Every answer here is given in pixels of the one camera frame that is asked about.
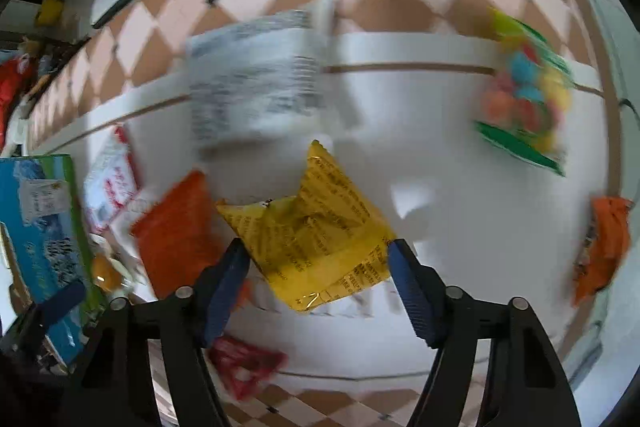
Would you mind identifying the bun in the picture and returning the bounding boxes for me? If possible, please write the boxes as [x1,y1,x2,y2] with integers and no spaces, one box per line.
[90,234,146,303]

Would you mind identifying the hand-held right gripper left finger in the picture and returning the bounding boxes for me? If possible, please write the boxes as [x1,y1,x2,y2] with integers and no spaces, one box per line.
[60,238,251,427]

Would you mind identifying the large white printed packet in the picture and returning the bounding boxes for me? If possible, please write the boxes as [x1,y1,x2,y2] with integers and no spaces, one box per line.
[186,0,363,158]

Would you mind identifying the red bag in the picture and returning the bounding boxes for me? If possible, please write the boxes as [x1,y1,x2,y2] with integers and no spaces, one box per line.
[0,57,37,148]

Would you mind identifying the yellow snack packet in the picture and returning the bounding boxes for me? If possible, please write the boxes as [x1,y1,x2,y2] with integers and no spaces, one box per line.
[216,139,398,317]

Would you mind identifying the white and red snack packet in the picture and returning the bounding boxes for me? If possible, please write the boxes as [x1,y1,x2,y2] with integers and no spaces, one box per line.
[82,127,143,233]

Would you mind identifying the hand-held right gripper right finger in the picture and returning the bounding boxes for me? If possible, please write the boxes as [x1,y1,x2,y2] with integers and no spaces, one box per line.
[386,238,583,427]

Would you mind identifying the colourful candy bag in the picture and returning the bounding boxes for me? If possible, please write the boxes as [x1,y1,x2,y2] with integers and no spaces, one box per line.
[474,8,575,178]

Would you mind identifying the blue and green carton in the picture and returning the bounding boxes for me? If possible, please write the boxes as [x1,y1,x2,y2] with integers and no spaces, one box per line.
[0,153,108,365]

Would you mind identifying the orange snack packet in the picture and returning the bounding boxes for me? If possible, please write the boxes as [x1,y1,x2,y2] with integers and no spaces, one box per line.
[131,170,253,308]
[571,196,633,307]

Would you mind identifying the yellow bag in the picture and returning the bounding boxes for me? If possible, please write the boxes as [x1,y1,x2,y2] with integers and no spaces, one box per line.
[35,0,63,26]

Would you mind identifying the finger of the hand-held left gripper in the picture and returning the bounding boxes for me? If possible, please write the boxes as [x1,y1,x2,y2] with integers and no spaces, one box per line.
[0,279,87,363]

